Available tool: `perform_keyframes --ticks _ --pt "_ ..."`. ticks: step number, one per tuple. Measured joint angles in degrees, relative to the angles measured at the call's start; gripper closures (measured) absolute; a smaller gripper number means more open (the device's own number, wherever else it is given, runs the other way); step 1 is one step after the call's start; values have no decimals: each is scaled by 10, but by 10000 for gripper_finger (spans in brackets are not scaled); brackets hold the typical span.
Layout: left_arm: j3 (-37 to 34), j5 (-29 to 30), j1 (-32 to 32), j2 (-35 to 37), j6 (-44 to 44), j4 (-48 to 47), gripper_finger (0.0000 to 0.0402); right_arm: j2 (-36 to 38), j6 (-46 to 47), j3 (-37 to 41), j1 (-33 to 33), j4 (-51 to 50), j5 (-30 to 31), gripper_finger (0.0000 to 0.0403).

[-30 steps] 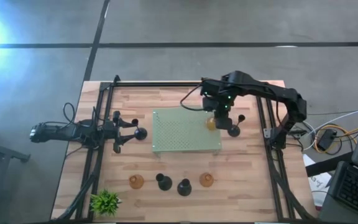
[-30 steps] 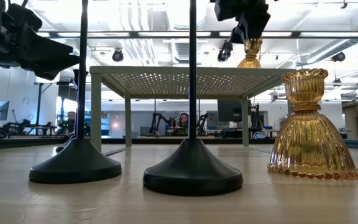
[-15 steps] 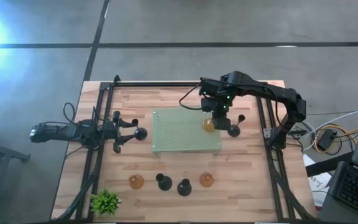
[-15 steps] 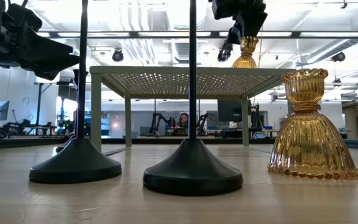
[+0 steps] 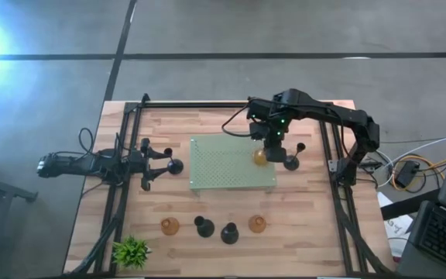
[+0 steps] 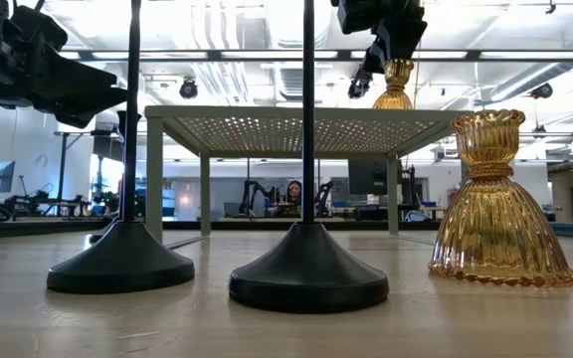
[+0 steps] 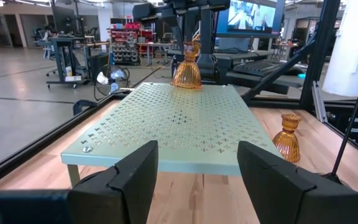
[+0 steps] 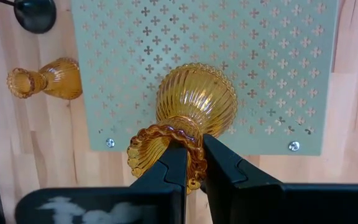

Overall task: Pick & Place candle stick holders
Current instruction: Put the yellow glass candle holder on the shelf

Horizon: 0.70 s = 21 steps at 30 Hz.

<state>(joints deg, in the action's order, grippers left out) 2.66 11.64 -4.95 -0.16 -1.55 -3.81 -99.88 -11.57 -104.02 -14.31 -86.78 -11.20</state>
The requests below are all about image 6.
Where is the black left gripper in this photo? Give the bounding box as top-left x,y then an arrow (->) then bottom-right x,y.
0,0 -> 128,129

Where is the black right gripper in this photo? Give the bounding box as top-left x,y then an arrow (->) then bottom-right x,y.
336,0 -> 428,75

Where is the amber ribbed glass candle holder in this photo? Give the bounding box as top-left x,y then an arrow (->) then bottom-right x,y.
371,58 -> 416,110
428,108 -> 573,288

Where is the tall black candlestick holder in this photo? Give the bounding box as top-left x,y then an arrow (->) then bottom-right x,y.
46,0 -> 196,295
228,0 -> 390,314

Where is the black monitor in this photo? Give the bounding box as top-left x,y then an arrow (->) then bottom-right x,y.
348,158 -> 390,196

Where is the green perforated metal shelf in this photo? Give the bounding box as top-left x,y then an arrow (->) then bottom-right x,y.
144,104 -> 470,245

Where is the person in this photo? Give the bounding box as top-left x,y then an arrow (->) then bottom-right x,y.
282,179 -> 303,218

